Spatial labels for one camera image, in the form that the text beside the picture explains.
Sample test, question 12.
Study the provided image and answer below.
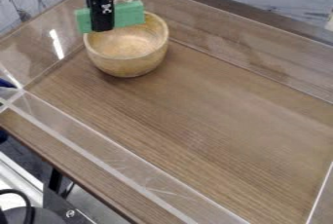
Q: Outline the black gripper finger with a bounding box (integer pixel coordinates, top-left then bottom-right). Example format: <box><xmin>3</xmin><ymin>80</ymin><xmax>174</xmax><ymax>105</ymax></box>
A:
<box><xmin>86</xmin><ymin>0</ymin><xmax>115</xmax><ymax>32</ymax></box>

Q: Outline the black cable loop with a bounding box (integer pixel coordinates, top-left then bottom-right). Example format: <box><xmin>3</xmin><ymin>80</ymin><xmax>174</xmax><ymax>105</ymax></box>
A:
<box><xmin>0</xmin><ymin>188</ymin><xmax>36</xmax><ymax>224</ymax></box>

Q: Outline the black table leg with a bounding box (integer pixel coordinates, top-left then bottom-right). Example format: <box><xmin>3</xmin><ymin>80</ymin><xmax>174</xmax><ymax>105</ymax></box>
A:
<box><xmin>48</xmin><ymin>168</ymin><xmax>64</xmax><ymax>194</ymax></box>

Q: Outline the green rectangular block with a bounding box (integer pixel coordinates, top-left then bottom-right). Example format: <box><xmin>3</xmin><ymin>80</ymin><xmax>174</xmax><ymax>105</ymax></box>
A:
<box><xmin>74</xmin><ymin>0</ymin><xmax>146</xmax><ymax>33</ymax></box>

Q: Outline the light brown wooden bowl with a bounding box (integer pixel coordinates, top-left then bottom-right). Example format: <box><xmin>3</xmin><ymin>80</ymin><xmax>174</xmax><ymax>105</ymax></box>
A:
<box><xmin>83</xmin><ymin>12</ymin><xmax>168</xmax><ymax>78</ymax></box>

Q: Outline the clear acrylic tray wall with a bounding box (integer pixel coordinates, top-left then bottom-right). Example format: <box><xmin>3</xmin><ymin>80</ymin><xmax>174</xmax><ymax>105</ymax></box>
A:
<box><xmin>0</xmin><ymin>0</ymin><xmax>333</xmax><ymax>224</ymax></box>

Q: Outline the black metal base plate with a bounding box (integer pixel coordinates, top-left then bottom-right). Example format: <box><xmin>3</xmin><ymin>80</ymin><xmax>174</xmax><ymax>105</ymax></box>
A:
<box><xmin>43</xmin><ymin>187</ymin><xmax>96</xmax><ymax>224</ymax></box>

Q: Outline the blue object at edge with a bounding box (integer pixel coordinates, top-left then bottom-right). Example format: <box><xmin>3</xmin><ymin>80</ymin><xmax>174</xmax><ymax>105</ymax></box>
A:
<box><xmin>0</xmin><ymin>78</ymin><xmax>16</xmax><ymax>88</ymax></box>

